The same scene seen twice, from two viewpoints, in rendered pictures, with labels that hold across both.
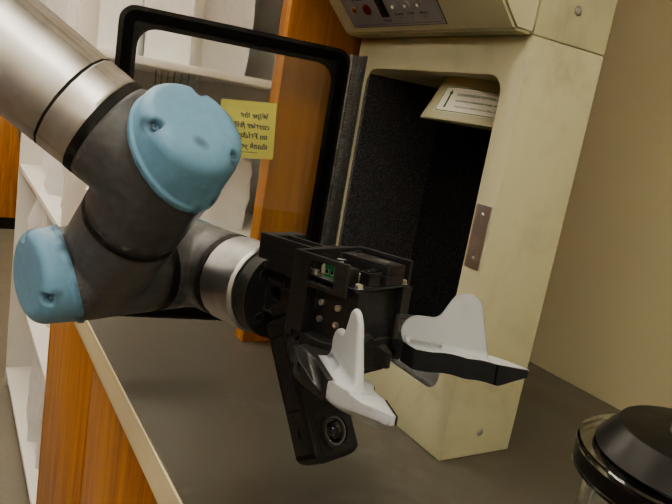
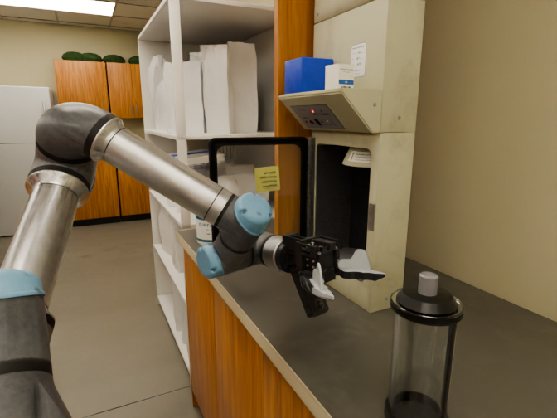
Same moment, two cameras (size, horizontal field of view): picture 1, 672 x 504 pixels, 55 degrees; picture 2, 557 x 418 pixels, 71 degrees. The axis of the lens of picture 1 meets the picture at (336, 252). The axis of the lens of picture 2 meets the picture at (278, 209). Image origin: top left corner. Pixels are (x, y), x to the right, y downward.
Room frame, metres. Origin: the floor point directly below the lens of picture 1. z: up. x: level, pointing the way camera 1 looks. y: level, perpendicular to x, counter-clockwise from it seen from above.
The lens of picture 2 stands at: (-0.30, -0.02, 1.45)
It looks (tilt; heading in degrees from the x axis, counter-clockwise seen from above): 13 degrees down; 6
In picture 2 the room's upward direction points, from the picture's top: straight up
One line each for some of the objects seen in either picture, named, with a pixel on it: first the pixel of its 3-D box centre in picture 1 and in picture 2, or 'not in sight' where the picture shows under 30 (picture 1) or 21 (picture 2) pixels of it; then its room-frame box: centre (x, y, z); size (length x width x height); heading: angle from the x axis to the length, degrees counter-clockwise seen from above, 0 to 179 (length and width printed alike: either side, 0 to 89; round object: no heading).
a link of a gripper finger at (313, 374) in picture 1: (329, 364); (312, 281); (0.41, -0.01, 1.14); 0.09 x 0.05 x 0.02; 11
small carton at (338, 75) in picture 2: not in sight; (339, 78); (0.72, -0.06, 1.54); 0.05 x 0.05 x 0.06; 39
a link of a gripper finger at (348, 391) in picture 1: (356, 358); (321, 279); (0.36, -0.02, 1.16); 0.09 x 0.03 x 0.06; 11
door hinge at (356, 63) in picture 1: (335, 194); (310, 200); (0.93, 0.02, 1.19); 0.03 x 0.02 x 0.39; 32
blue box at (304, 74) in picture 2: not in sight; (308, 77); (0.85, 0.02, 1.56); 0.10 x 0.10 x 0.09; 32
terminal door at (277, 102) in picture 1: (223, 180); (260, 202); (0.87, 0.17, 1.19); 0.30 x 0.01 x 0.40; 112
